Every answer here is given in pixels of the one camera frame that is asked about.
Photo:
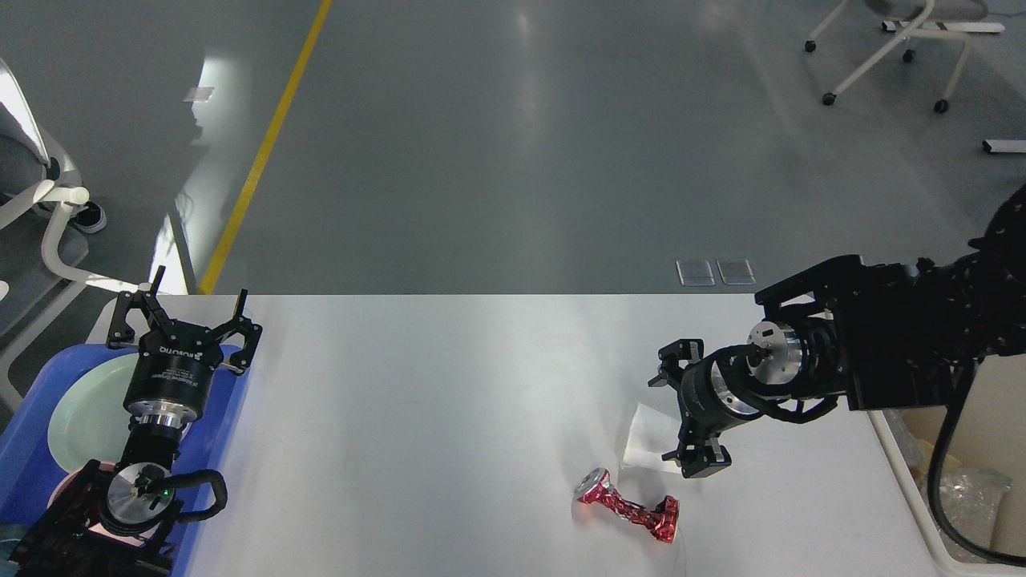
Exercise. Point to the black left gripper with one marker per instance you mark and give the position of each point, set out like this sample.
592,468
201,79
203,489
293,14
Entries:
176,363

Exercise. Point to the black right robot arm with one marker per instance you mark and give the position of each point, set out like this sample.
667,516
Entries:
881,336

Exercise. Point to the white napkin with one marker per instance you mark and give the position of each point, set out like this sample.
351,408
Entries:
652,434

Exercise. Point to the aluminium foil tray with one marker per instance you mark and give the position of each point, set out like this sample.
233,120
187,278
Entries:
972,498

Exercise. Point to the light green plate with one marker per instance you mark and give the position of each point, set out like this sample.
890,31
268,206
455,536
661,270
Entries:
89,421

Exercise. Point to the red foil wrapper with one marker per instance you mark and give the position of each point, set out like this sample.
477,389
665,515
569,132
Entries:
596,487

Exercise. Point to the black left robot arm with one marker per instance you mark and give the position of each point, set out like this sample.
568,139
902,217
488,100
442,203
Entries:
117,521

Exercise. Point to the white bar on floor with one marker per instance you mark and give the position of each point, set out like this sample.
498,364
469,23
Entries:
1004,146

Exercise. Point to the person in grey sweater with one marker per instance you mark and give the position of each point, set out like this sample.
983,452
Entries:
90,218

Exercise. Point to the beige waste bin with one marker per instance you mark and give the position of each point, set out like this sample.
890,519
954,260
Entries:
990,435

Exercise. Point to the pink mug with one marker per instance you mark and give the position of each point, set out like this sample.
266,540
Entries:
68,481

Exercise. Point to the white office chair right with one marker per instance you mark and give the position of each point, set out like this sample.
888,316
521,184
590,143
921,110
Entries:
953,21

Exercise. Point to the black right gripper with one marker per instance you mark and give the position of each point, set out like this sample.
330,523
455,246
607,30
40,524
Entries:
708,407

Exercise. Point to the blue plastic tray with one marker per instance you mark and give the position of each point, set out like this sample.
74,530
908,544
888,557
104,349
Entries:
29,474

